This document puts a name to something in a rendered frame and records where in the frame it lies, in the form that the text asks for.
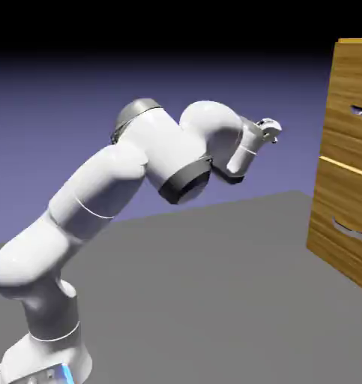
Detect wood drawer front, silver handle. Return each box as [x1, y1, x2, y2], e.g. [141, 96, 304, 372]
[306, 156, 362, 297]

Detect silver curved metal handle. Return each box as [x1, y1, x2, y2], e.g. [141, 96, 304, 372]
[331, 216, 362, 243]

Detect light wood cabinet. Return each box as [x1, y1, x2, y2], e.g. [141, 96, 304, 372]
[306, 37, 362, 297]

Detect wood drawer front, dark handle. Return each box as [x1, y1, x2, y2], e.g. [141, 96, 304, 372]
[319, 40, 362, 176]

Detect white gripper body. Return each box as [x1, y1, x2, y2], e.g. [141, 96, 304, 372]
[226, 124, 262, 176]

